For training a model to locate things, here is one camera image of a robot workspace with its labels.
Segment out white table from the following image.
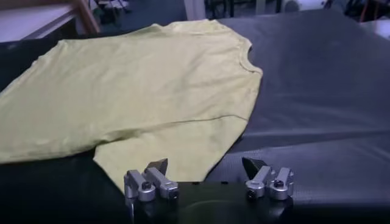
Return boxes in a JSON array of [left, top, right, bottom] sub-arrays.
[[0, 2, 77, 43]]

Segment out yellow-green t-shirt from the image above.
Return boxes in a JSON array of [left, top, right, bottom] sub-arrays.
[[0, 18, 264, 192]]

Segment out wooden partition screen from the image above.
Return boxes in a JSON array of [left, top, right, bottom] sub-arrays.
[[0, 0, 101, 35]]

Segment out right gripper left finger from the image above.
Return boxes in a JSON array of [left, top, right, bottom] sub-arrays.
[[123, 158, 180, 203]]

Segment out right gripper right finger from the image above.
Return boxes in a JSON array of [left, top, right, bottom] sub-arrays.
[[241, 156, 295, 201]]

